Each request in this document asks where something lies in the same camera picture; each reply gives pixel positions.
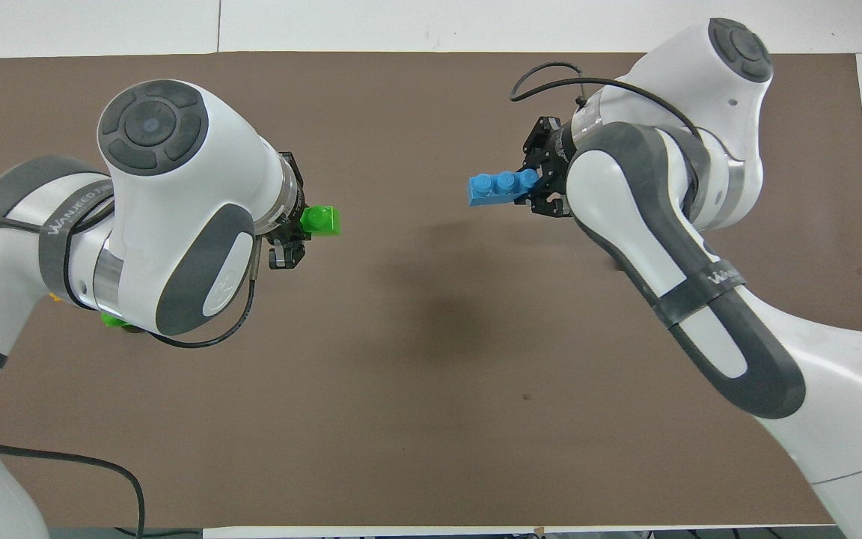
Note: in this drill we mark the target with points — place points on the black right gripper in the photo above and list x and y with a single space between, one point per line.
554 135

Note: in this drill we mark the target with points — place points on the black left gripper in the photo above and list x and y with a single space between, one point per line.
289 254

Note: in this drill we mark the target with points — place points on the green two-stud toy brick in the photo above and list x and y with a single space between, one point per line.
113 321
321 220

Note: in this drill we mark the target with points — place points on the blue three-stud toy brick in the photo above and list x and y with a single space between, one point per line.
498 187

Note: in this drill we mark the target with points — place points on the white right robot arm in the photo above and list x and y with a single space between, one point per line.
625 187

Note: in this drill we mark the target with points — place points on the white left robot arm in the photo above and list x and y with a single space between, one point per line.
199 187

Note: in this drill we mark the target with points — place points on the brown table mat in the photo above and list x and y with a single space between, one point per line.
416 374

